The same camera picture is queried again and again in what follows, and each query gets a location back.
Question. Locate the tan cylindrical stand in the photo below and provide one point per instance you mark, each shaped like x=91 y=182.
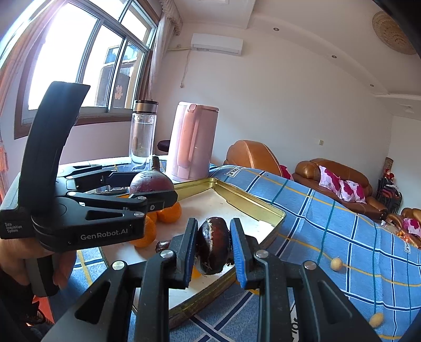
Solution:
x=388 y=162

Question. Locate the blue plaid blanket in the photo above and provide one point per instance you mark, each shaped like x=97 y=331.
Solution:
x=329 y=223

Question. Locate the pink electric kettle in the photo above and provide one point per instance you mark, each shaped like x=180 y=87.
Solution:
x=197 y=138

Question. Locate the window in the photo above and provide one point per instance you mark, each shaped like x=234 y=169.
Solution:
x=82 y=59

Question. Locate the pink curtain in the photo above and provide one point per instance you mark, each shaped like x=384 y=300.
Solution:
x=161 y=49

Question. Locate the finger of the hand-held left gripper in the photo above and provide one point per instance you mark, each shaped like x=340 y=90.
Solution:
x=121 y=179
x=158 y=200

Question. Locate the person's left hand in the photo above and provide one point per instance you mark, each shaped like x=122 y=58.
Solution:
x=13 y=259

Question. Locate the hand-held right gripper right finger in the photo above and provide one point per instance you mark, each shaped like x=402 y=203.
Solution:
x=241 y=263

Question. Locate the brown leather sofa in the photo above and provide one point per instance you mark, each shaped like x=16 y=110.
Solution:
x=309 y=171

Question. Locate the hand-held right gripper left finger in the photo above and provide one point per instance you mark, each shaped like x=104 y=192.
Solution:
x=186 y=263

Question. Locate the white air conditioner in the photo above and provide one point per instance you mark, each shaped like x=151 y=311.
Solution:
x=217 y=42

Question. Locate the glass water bottle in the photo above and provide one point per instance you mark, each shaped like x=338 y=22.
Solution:
x=143 y=138

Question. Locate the dark round stool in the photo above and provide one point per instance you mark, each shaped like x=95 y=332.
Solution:
x=163 y=146

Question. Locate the gold tin box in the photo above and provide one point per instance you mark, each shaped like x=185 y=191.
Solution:
x=217 y=204

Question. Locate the glossy red-brown fruit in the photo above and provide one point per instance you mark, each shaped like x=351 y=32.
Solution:
x=161 y=245

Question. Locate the small yellow round fruit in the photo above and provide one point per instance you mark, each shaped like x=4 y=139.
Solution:
x=336 y=263
x=376 y=319

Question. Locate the purple beetroot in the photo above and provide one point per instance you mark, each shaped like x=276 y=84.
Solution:
x=149 y=184

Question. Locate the red cushion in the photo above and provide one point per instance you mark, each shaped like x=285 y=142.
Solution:
x=286 y=171

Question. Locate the brown leather armchair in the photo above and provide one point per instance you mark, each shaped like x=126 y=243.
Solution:
x=253 y=154
x=394 y=220

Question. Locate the pink floral cushion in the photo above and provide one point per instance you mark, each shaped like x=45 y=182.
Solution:
x=329 y=177
x=412 y=227
x=352 y=192

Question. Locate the dark brown round fruit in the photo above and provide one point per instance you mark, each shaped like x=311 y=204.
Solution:
x=212 y=243

